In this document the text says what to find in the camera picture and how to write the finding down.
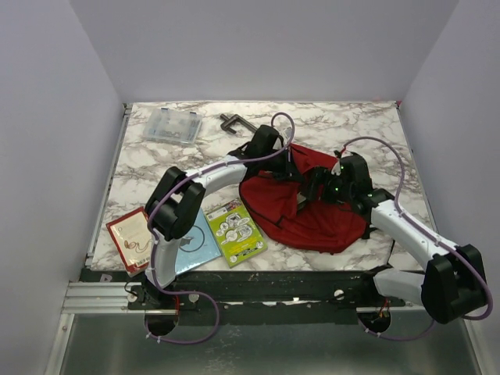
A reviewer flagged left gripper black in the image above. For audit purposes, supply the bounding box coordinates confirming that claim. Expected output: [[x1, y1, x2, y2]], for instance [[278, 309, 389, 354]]
[[260, 146, 305, 183]]

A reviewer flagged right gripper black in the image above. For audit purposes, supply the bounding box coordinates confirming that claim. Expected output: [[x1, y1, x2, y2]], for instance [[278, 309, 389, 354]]
[[301, 165, 354, 205]]

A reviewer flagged red backpack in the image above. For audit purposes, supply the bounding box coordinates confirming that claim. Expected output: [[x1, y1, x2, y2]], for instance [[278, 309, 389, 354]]
[[239, 145, 376, 254]]

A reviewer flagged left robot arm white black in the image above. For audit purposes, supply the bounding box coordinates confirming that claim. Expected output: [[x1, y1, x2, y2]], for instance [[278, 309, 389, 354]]
[[145, 125, 295, 309]]

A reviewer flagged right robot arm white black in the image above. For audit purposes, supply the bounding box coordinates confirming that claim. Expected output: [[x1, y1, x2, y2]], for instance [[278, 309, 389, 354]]
[[302, 154, 490, 324]]

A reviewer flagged green booklet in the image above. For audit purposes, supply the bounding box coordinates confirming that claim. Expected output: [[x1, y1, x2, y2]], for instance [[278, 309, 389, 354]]
[[205, 198, 268, 268]]

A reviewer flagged clear plastic organizer box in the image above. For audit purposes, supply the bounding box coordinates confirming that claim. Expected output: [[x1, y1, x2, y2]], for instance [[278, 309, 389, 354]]
[[143, 108, 203, 145]]

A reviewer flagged light blue book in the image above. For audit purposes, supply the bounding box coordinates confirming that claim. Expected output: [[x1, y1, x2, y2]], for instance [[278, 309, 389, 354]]
[[175, 209, 221, 275]]

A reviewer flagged red book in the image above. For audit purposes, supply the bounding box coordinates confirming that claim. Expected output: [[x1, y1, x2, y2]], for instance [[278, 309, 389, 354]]
[[105, 207, 153, 277]]

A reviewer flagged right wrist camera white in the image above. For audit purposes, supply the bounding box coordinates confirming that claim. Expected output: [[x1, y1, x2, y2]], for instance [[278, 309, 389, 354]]
[[330, 154, 342, 176]]

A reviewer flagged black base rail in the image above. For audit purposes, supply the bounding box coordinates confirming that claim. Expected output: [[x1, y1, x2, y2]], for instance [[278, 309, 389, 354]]
[[78, 269, 431, 333]]

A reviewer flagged aluminium extrusion rail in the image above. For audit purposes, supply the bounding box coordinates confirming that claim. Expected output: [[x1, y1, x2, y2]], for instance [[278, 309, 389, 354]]
[[62, 282, 138, 314]]

